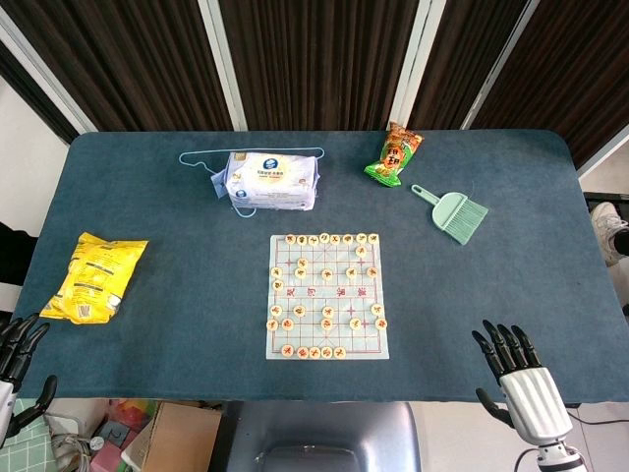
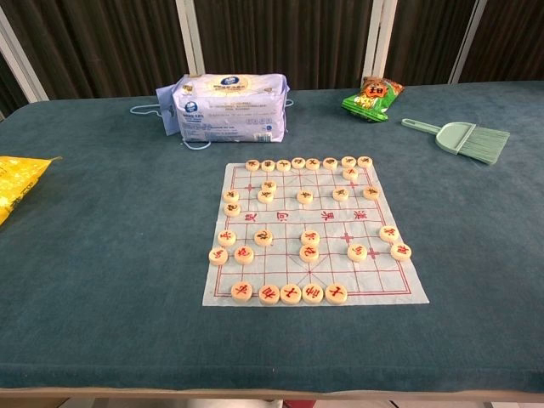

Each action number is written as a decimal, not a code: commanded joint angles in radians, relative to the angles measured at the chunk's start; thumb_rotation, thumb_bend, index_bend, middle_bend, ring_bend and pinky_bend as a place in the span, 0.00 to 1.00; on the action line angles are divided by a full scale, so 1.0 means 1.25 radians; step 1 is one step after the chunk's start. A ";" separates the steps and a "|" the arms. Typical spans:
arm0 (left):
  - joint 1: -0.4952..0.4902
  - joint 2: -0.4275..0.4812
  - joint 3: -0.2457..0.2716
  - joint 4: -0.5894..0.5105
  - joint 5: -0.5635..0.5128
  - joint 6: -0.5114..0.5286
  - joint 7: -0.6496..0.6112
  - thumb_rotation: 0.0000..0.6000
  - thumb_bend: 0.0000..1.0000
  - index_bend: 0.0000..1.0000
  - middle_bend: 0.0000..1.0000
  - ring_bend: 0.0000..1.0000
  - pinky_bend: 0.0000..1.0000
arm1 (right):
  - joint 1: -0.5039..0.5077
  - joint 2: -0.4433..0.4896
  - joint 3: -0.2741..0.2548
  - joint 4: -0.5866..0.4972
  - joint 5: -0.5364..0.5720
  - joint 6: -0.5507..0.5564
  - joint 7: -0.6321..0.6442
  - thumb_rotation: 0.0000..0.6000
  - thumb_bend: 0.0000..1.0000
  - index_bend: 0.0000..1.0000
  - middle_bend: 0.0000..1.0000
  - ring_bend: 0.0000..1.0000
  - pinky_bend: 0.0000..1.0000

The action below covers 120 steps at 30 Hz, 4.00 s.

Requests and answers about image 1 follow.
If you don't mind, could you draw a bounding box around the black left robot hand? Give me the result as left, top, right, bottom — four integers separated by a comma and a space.
0, 313, 59, 443

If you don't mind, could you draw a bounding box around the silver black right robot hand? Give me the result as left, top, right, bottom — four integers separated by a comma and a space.
471, 319, 575, 447

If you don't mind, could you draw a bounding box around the chinese chess board mat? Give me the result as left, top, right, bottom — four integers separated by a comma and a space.
264, 234, 392, 363

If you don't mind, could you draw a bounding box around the mint green hand brush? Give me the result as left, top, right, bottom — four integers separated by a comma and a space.
410, 184, 489, 246

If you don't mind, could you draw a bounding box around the white power adapter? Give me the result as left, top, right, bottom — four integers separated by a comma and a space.
45, 414, 83, 439

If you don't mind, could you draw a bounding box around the yellow snack bag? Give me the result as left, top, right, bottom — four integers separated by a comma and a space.
38, 231, 150, 325

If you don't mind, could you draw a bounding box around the green checkered cloth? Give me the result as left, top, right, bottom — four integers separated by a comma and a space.
0, 396, 55, 472

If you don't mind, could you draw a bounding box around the grey number block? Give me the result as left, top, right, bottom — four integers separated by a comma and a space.
95, 421, 133, 448

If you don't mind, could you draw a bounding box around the pink foam block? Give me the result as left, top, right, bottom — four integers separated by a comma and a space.
90, 443, 130, 472

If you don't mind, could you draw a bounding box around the blue felt table cloth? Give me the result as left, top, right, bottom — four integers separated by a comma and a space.
10, 128, 621, 404

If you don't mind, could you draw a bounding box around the white sneaker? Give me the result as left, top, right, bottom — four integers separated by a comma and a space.
591, 201, 629, 269

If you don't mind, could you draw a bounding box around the brown cardboard box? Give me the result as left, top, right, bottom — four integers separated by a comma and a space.
121, 400, 223, 472

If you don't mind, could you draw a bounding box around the dark pleated screen panel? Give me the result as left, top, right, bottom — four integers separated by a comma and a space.
220, 0, 424, 133
0, 0, 232, 133
0, 41, 80, 147
471, 0, 629, 171
407, 0, 522, 132

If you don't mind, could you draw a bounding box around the green orange snack bag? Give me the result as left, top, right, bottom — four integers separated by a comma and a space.
363, 121, 425, 189

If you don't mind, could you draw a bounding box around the white blue tissue pack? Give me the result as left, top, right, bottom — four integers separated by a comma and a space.
225, 150, 321, 211

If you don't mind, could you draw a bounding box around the grey cable bundle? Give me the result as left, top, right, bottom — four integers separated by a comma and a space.
48, 432, 97, 472

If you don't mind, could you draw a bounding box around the white screen frame post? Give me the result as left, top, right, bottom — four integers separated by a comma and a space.
460, 0, 538, 133
0, 19, 99, 133
577, 125, 629, 179
198, 0, 248, 133
389, 0, 447, 133

